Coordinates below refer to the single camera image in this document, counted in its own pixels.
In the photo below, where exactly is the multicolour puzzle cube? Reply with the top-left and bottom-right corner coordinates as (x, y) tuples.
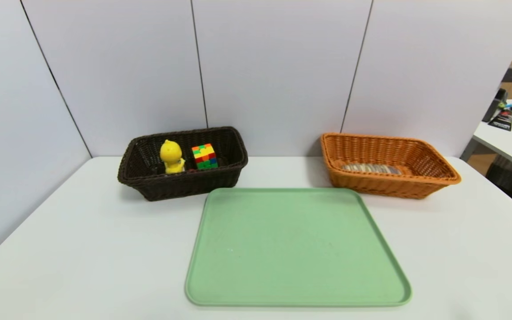
(191, 143), (219, 171)

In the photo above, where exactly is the yellow duck toy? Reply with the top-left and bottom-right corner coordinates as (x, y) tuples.
(159, 140), (186, 175)

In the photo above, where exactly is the brown striped bread roll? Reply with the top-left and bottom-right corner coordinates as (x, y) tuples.
(340, 163), (403, 175)

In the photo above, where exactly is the dark brown wicker basket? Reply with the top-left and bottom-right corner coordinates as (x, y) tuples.
(117, 126), (249, 202)

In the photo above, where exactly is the orange wicker basket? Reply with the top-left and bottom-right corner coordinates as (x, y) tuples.
(320, 132), (462, 200)

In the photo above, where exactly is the green plastic tray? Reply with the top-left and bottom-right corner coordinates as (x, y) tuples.
(184, 187), (413, 308)

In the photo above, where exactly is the black upright panel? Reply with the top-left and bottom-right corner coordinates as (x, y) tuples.
(484, 89), (508, 121)

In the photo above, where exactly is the black printed packet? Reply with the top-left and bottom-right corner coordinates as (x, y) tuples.
(488, 109), (512, 131)

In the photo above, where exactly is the white side table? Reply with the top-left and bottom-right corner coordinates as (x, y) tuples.
(460, 99), (512, 175)

